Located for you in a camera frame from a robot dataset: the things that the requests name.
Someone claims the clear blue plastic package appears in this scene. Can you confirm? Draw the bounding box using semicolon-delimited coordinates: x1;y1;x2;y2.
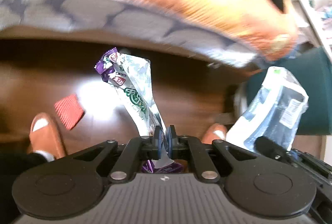
226;66;308;152

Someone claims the orange floral bed quilt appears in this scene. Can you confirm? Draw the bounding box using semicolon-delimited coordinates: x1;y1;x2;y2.
1;0;298;68

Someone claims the orange right slipper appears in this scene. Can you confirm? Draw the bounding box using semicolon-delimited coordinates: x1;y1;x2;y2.
201;123;228;144

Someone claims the white corner shelf unit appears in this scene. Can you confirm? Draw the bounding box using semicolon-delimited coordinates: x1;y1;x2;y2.
292;0;331;58

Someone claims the purple green snack wrapper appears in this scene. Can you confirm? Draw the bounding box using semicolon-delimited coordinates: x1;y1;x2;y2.
95;47;183;173

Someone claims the dark teal trash bin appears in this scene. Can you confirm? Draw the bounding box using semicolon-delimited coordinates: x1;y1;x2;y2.
234;46;332;136

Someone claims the orange left slipper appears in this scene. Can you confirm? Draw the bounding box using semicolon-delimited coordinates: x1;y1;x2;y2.
29;113;66;162

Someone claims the orange slipper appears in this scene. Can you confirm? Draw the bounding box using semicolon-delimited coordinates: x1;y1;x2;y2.
201;123;228;144
29;113;66;162

